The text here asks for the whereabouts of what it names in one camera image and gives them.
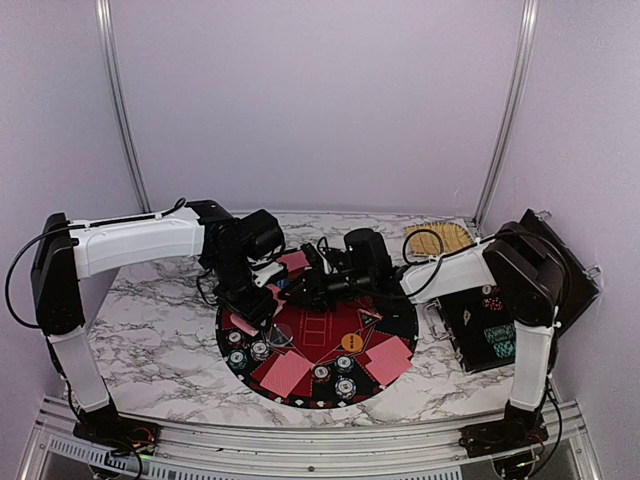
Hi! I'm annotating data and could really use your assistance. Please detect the right aluminium frame post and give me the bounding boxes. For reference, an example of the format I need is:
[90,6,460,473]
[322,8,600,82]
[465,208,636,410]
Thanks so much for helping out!
[472,0,540,229]

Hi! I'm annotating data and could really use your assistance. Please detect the orange big blind button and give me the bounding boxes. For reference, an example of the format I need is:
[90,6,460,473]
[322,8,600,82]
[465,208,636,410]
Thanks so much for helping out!
[340,333,364,353]

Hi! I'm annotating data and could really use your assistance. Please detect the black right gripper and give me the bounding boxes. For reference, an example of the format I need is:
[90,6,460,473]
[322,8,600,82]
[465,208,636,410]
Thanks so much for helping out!
[278,264,374,313]

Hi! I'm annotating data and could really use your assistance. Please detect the round red black poker mat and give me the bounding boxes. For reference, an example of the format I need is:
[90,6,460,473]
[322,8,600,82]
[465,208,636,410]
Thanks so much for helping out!
[215,269,418,409]

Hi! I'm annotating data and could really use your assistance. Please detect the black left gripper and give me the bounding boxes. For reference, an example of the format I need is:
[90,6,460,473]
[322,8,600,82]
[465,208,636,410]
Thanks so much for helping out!
[209,253,278,333]

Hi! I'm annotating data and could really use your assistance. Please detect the aluminium frame post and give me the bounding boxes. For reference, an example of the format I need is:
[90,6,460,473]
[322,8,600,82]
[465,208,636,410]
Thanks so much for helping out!
[95,0,151,213]
[472,0,540,229]

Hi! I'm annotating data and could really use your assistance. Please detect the yellow woven bamboo mat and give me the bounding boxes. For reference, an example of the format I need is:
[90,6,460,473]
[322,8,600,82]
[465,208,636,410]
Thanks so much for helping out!
[404,221,474,257]

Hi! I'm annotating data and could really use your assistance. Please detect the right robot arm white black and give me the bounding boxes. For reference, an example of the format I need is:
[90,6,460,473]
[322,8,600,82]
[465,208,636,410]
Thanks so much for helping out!
[279,222,573,448]

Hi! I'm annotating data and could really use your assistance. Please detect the triangular all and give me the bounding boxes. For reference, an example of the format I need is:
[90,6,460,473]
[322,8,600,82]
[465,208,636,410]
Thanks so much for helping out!
[357,309,383,330]

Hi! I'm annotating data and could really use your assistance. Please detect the red dice in case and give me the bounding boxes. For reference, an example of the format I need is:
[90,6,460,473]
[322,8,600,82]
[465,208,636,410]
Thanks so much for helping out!
[482,296,504,312]

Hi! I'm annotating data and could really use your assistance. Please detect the chip stack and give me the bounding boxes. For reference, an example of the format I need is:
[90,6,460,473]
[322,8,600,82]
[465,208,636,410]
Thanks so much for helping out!
[312,365,332,384]
[226,330,245,349]

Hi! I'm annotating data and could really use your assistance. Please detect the teal chip row upper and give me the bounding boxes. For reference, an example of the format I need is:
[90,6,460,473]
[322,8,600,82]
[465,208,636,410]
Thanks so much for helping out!
[483,324,516,344]

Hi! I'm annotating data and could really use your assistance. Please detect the green chips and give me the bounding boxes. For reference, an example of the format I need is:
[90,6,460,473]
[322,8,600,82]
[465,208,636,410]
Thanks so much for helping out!
[334,355,355,374]
[228,350,248,371]

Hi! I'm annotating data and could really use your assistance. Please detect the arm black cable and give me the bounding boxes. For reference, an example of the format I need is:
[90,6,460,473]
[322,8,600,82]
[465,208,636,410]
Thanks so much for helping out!
[317,227,496,296]
[3,198,189,329]

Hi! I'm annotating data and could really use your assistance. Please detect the red playing card deck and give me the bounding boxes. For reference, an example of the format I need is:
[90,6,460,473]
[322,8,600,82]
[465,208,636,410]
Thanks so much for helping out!
[230,315,261,337]

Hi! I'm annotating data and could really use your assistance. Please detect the front aluminium rail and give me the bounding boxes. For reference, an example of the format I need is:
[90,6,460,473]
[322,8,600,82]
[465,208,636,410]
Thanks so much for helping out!
[19,397,606,480]

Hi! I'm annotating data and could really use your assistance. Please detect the black poker set case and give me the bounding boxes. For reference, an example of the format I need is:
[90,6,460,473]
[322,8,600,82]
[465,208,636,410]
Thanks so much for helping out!
[425,209,600,374]

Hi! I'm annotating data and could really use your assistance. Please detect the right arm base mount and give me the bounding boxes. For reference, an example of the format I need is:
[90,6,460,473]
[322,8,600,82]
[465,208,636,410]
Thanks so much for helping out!
[458,420,549,458]

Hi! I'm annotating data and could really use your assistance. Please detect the teal chip row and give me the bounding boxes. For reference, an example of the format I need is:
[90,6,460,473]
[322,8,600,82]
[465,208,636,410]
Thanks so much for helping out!
[483,324,516,344]
[493,340,516,359]

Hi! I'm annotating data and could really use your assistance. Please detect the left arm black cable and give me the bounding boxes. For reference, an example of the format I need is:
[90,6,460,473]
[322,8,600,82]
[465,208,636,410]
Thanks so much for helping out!
[3,198,189,329]

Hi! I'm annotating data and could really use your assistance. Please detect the dealt red card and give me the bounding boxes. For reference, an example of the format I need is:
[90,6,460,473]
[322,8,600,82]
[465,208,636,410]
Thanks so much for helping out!
[260,357,305,397]
[365,349,411,386]
[281,251,310,272]
[264,351,313,396]
[366,336,412,364]

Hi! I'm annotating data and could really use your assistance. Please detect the teal chip row lower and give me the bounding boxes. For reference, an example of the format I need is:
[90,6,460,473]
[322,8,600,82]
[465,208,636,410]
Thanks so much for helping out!
[493,340,516,359]

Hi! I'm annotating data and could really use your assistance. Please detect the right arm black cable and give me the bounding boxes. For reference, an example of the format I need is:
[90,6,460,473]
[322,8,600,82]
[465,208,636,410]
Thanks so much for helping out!
[317,227,496,296]

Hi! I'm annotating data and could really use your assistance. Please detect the left aluminium frame post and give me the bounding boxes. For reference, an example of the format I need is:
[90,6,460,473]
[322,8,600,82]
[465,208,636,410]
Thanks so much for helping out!
[95,0,151,213]

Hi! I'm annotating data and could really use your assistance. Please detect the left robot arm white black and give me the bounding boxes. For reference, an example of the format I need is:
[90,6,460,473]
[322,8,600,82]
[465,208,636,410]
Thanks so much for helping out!
[30,198,285,445]

